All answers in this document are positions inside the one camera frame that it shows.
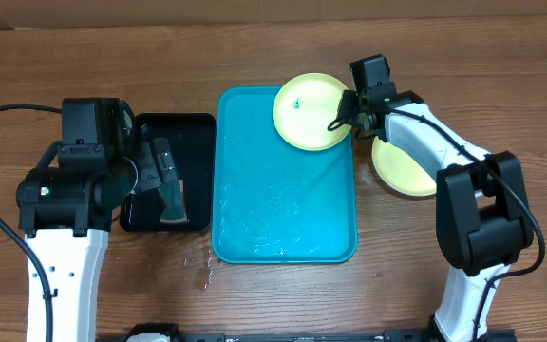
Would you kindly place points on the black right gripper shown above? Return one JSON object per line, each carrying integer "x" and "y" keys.
{"x": 350, "y": 101}

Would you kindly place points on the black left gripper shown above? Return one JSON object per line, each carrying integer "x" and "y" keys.
{"x": 151, "y": 175}

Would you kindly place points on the yellow plate front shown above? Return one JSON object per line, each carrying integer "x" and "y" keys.
{"x": 399, "y": 171}

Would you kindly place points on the yellow plate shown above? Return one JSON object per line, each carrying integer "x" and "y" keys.
{"x": 399, "y": 171}
{"x": 304, "y": 108}

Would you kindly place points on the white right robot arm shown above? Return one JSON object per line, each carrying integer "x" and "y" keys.
{"x": 484, "y": 226}

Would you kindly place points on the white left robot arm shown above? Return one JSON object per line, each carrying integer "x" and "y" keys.
{"x": 66, "y": 204}

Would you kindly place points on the black plastic tray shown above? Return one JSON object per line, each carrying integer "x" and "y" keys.
{"x": 192, "y": 138}

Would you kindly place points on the teal plastic tray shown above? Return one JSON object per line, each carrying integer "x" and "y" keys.
{"x": 274, "y": 203}

